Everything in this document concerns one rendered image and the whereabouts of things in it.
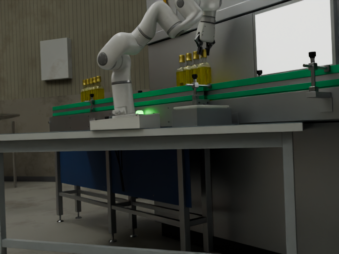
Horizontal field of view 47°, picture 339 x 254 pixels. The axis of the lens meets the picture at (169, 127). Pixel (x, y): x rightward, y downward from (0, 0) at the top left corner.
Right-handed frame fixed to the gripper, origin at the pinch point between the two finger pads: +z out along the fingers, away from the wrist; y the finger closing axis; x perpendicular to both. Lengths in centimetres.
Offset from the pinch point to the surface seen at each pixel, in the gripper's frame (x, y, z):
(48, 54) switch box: -424, -78, 33
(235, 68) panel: 14.0, -12.1, 6.8
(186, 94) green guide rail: 6.3, 13.5, 22.7
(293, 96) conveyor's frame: 64, 5, 13
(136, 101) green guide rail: -37, 15, 34
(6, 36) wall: -510, -42, 16
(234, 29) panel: 8.9, -12.1, -13.6
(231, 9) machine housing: 3.7, -12.8, -24.1
